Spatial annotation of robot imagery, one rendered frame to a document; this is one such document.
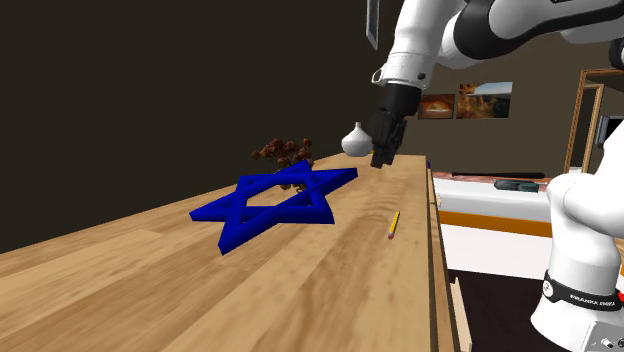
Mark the white round vase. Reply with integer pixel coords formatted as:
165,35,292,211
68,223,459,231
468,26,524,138
341,121,375,158

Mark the yellow pencil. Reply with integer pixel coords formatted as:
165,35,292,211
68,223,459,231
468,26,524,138
387,210,402,241

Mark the brown dried flower plant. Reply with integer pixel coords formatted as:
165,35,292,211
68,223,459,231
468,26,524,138
250,138,316,192

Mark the white bed with orange stripe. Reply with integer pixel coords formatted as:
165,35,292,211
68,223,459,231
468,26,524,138
431,170,624,282

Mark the light wooden desk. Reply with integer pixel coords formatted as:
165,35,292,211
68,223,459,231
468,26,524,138
0,153,474,352

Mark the orange wall picture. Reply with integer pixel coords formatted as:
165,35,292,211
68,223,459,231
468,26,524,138
418,93,457,121

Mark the canyon landscape wall picture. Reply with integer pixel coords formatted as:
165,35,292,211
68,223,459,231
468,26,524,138
456,81,514,120

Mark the grey framed wall picture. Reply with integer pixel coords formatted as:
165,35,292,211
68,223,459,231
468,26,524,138
365,0,381,51

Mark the wooden shelf frame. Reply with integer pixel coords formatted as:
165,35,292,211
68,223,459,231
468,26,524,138
563,67,624,175

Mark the blue star-shaped frame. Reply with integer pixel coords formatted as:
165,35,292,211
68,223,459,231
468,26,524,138
188,159,360,257

